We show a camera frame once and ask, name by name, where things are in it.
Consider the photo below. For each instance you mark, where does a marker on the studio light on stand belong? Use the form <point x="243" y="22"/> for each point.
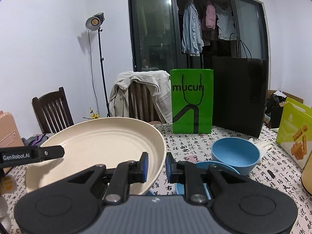
<point x="93" y="22"/>

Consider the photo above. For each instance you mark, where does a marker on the small black clip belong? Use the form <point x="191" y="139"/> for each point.
<point x="269" y="173"/>

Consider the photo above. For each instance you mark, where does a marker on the black framed glass door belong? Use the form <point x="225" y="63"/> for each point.
<point x="156" y="29"/>

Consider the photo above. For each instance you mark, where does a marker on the cream round plate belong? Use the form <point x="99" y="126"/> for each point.
<point x="97" y="139"/>

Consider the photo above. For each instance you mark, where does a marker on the green paper bag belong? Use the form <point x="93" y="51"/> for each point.
<point x="207" y="114"/>

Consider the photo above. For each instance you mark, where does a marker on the blue bowl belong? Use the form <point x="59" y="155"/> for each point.
<point x="201" y="163"/>
<point x="234" y="151"/>

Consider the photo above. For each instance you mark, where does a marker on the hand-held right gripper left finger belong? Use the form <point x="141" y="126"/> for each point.
<point x="145" y="167"/>

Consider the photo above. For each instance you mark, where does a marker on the hanging pink garment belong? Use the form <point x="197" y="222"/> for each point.
<point x="210" y="17"/>

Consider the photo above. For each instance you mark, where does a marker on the yellow-green snack bag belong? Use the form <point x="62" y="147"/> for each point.
<point x="290" y="126"/>

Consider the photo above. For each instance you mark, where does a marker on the brown wooden chair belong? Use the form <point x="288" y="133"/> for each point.
<point x="141" y="102"/>

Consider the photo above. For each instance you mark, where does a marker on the hanging light blue shirt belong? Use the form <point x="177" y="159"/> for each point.
<point x="191" y="29"/>

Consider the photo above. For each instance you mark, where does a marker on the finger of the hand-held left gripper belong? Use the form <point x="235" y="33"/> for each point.
<point x="52" y="152"/>

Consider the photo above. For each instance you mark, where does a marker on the hanging white garment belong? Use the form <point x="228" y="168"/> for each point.
<point x="226" y="24"/>

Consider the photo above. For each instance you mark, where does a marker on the calligraphy print tablecloth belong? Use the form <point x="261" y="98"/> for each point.
<point x="185" y="148"/>

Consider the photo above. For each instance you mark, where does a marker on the yellow flower branches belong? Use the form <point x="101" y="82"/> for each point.
<point x="93" y="115"/>

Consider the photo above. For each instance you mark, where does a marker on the white glove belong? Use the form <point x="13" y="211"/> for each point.
<point x="264" y="146"/>

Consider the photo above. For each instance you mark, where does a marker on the beige jacket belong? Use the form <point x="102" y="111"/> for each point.
<point x="160" y="95"/>

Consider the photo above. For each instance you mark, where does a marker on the black paper bag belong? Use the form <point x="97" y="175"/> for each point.
<point x="238" y="97"/>

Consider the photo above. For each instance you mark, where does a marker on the pink ribbed suitcase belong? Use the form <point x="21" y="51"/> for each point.
<point x="8" y="129"/>

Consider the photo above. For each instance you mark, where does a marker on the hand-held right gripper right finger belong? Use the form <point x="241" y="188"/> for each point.
<point x="168" y="169"/>

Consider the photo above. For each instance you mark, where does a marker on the grey purple bag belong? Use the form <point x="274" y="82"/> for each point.
<point x="34" y="140"/>

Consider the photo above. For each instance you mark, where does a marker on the dark wooden chair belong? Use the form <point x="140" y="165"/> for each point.
<point x="52" y="109"/>

